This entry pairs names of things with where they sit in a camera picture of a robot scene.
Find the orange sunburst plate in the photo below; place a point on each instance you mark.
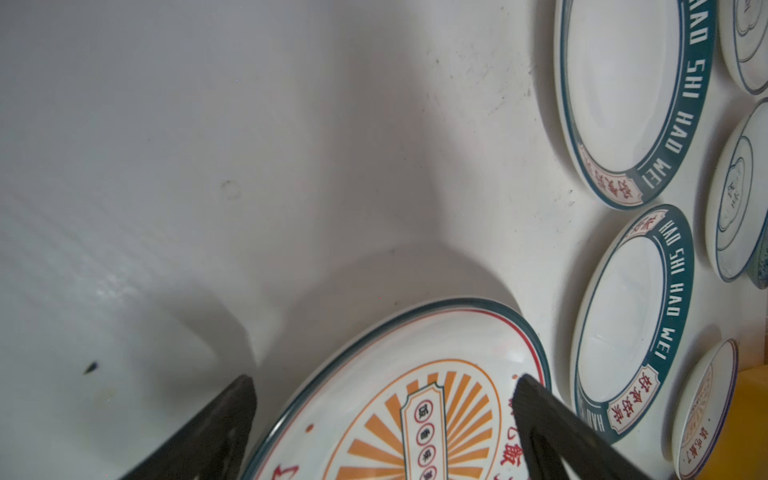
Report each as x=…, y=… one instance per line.
x=425, y=394
x=703, y=407

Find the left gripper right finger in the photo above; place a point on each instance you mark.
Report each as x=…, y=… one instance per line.
x=552, y=437

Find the green rim plate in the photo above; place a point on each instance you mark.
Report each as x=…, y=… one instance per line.
x=631, y=322
x=631, y=81

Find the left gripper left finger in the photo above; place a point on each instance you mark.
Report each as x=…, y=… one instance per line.
x=212, y=444

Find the yellow plastic bin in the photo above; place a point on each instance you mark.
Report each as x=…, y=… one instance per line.
x=741, y=450

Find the white plate black rings far-left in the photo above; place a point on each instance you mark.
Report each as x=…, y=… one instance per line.
x=747, y=42

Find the small teal patterned plate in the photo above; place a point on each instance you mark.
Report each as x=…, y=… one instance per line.
x=757, y=268

